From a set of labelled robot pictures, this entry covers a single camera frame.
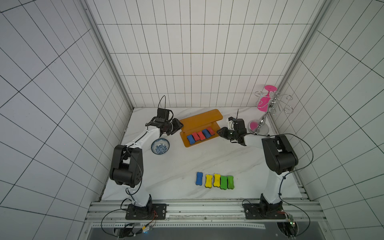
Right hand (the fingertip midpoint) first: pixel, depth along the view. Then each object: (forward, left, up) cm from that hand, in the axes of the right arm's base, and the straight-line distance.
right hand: (213, 131), depth 100 cm
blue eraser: (-6, +15, -2) cm, 16 cm away
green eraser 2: (-32, -10, -4) cm, 34 cm away
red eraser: (-2, +8, -2) cm, 9 cm away
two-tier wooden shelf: (0, +9, +3) cm, 9 cm away
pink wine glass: (+5, -27, +23) cm, 36 cm away
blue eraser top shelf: (-31, +8, -3) cm, 32 cm away
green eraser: (-32, -6, -4) cm, 33 cm away
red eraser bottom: (-3, +11, -3) cm, 12 cm away
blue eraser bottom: (-1, +4, -2) cm, 5 cm away
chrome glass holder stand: (+7, -34, +21) cm, 41 cm away
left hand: (-5, +21, +8) cm, 23 cm away
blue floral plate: (-12, +35, -3) cm, 37 cm away
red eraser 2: (0, 0, -2) cm, 2 cm away
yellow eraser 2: (-31, -2, -3) cm, 32 cm away
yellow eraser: (-33, +3, -3) cm, 33 cm away
